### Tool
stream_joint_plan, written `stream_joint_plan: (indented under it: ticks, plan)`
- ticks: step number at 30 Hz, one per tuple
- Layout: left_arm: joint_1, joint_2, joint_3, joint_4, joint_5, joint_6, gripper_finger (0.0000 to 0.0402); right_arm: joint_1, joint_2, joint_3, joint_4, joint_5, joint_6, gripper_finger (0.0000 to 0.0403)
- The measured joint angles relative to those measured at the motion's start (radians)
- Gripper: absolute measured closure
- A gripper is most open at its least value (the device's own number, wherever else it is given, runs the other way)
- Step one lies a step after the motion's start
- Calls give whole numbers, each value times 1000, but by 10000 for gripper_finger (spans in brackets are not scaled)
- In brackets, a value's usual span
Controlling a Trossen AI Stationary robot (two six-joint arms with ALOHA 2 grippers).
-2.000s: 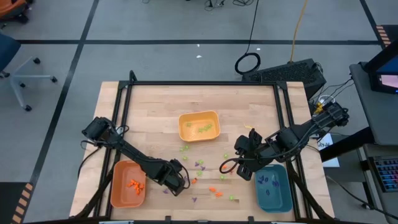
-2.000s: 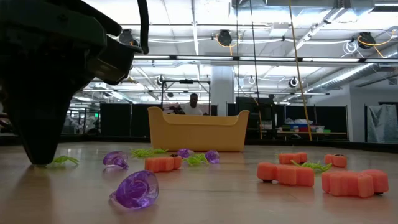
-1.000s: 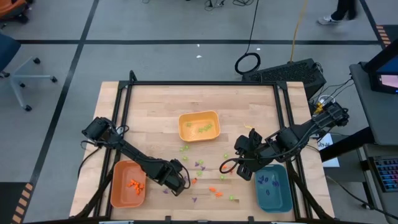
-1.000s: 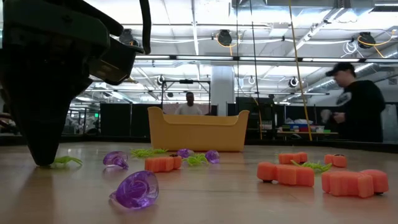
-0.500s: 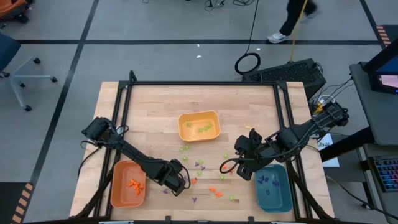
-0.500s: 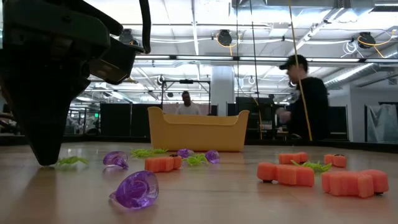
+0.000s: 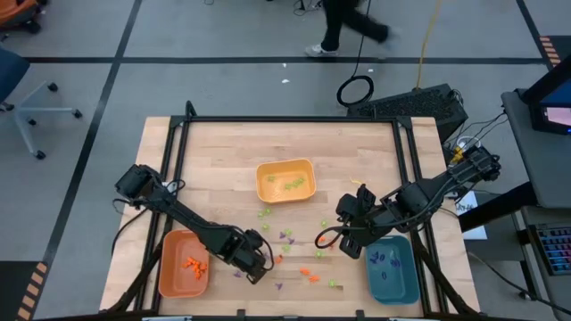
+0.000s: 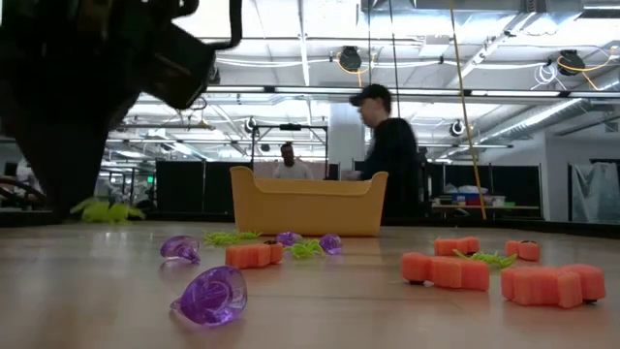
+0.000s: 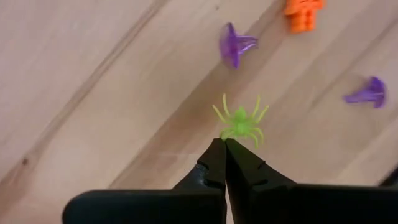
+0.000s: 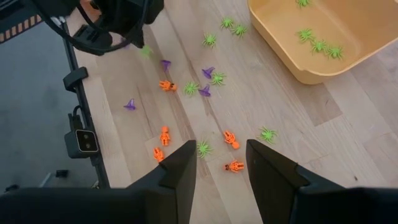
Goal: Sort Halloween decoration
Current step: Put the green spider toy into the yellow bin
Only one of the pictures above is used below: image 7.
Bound backlit keyboard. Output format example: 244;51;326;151
530;221;571;276

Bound grey keyboard shelf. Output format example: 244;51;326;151
512;205;571;321

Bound orange chair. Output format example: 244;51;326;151
0;0;49;35

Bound black monitor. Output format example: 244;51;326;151
521;55;571;136

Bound black cable bundle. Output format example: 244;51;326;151
292;0;325;12

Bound long yellow cable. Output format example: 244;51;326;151
415;0;443;89

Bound black desk leg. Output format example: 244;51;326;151
458;181;539;233

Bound long black cable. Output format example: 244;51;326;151
335;0;376;108

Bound orange plastic bin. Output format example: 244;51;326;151
159;229;211;300

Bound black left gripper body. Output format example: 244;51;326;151
222;227;274;277

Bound grey desk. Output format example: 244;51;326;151
501;88;571;210

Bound white paper label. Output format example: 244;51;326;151
453;191;488;241

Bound black orange striped floor mat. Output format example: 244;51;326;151
537;34;571;72
0;260;49;321

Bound person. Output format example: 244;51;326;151
304;0;401;58

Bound yellow plastic bin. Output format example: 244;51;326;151
255;158;318;205

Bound blue office chair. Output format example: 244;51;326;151
0;46;84;161

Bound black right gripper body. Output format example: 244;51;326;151
335;183;389;246

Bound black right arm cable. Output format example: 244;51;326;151
314;225;353;250

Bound teal plastic bin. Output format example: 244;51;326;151
364;235;422;307

